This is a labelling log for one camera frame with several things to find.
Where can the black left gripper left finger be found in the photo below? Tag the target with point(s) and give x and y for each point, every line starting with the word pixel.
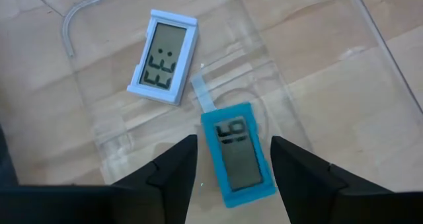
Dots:
pixel 99 204

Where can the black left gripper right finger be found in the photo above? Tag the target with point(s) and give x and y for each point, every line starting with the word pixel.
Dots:
pixel 347 204

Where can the teal digital thermometer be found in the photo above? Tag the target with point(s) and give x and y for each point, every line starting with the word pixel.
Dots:
pixel 238 151

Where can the white digital thermometer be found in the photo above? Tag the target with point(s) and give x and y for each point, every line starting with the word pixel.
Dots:
pixel 162 55

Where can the clear plastic container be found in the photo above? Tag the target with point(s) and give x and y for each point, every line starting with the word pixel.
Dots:
pixel 314 85

